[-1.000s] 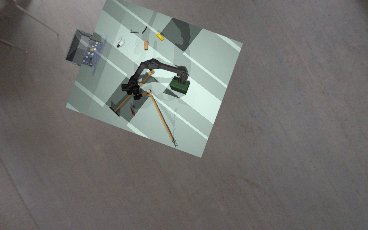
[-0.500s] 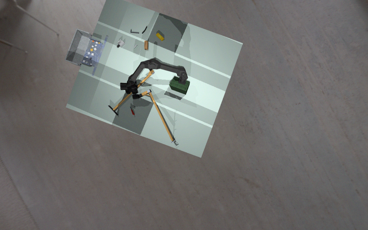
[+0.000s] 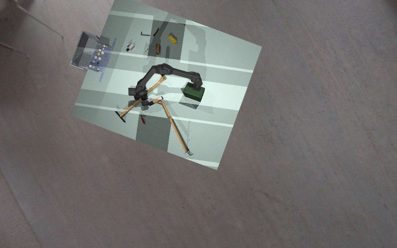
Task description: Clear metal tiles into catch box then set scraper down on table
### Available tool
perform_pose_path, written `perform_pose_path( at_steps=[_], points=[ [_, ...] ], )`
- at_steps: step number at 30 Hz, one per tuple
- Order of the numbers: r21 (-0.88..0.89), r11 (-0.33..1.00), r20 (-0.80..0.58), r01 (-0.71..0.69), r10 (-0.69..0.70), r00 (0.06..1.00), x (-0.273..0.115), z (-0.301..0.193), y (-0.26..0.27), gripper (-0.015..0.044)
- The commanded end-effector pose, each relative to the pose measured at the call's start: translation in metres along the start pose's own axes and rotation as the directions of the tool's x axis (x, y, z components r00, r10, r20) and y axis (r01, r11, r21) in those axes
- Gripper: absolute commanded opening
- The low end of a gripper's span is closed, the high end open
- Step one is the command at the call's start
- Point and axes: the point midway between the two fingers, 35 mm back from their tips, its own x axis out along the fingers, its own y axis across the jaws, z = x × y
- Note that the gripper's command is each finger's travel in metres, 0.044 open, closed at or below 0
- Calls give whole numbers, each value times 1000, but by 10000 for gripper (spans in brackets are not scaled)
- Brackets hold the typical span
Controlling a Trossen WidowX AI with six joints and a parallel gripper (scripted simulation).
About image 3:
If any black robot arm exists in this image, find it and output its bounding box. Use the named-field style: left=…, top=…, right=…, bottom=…
left=128, top=63, right=203, bottom=100

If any yellow box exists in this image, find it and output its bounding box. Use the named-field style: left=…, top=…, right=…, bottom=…
left=168, top=35, right=177, bottom=44

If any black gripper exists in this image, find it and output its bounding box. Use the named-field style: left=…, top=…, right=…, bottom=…
left=140, top=94, right=149, bottom=106

